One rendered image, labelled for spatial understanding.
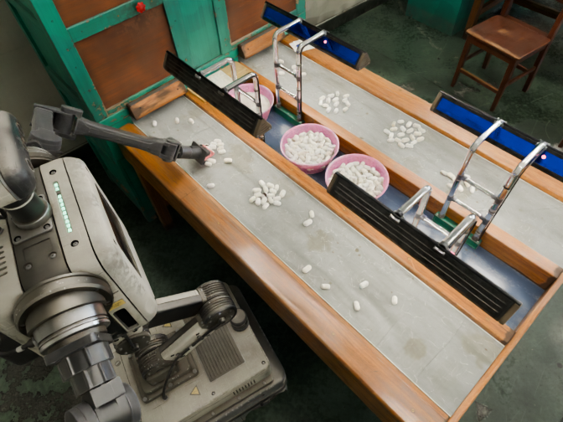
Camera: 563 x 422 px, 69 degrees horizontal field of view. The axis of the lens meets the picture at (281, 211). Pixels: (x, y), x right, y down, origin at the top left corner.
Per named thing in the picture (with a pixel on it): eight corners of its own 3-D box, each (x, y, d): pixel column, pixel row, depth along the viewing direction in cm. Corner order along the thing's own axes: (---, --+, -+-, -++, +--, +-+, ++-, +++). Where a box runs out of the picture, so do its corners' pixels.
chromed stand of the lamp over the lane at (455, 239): (411, 318, 144) (447, 254, 108) (368, 281, 154) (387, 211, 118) (443, 284, 151) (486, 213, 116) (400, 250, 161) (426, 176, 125)
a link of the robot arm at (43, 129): (26, 124, 142) (32, 96, 139) (69, 135, 150) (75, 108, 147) (21, 171, 108) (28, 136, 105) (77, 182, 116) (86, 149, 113)
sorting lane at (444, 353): (449, 419, 121) (451, 417, 119) (135, 126, 204) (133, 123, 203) (503, 348, 132) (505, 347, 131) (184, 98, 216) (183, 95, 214)
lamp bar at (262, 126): (255, 139, 149) (254, 124, 143) (162, 69, 178) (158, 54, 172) (272, 128, 152) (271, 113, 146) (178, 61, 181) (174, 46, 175)
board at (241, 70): (204, 103, 206) (204, 100, 205) (187, 90, 213) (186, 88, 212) (254, 74, 218) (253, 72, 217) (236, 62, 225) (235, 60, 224)
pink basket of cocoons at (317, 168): (324, 187, 182) (325, 172, 174) (271, 168, 189) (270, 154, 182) (346, 147, 195) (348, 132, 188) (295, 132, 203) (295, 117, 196)
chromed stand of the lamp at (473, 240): (475, 249, 159) (524, 173, 123) (431, 220, 169) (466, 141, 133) (501, 222, 166) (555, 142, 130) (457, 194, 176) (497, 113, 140)
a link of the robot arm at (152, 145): (54, 136, 143) (61, 106, 140) (54, 131, 147) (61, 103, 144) (173, 166, 166) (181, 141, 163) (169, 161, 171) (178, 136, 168)
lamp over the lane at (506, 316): (503, 326, 105) (513, 316, 99) (325, 192, 133) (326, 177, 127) (519, 306, 108) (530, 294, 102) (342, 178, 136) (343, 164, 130)
